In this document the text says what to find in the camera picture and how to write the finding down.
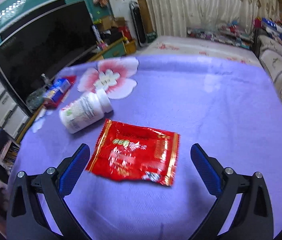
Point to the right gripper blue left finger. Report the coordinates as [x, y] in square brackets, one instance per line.
[25, 216]

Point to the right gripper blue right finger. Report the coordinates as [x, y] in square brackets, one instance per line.
[253, 218]

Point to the red snack packet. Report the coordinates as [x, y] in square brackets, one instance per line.
[128, 152]

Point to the red flat box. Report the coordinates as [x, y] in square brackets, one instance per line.
[72, 79]

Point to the glass ashtray bowl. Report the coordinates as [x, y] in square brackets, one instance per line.
[35, 99]

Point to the white pill bottle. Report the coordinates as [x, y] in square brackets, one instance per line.
[86, 110]

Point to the white drawer unit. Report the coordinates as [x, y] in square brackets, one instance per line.
[13, 118]

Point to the blue snack box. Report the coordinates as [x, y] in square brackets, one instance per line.
[56, 92]

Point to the clear water bottle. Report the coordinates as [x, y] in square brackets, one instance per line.
[46, 80]

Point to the large black television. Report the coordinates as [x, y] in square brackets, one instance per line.
[46, 45]

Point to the low glass coffee table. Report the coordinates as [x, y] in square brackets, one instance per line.
[226, 33]

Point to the cream curtains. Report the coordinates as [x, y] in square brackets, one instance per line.
[174, 17]

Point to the black tower fan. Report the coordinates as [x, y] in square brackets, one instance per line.
[138, 24]

